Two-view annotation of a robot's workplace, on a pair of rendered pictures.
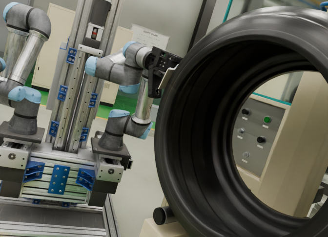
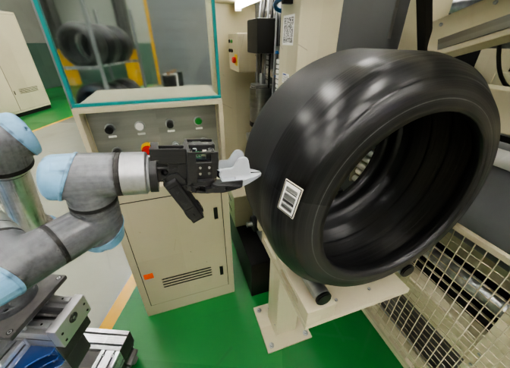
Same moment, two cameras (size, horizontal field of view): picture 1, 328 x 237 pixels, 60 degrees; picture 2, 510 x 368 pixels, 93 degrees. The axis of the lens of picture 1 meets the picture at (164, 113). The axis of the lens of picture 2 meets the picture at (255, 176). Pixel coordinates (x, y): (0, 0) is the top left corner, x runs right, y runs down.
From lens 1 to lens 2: 80 cm
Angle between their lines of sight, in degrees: 64
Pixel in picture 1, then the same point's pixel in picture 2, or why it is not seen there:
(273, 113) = (200, 111)
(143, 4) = not seen: outside the picture
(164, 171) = (333, 274)
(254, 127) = (187, 134)
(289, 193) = not seen: hidden behind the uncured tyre
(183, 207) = (363, 276)
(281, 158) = not seen: hidden behind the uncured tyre
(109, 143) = (17, 301)
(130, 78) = (114, 222)
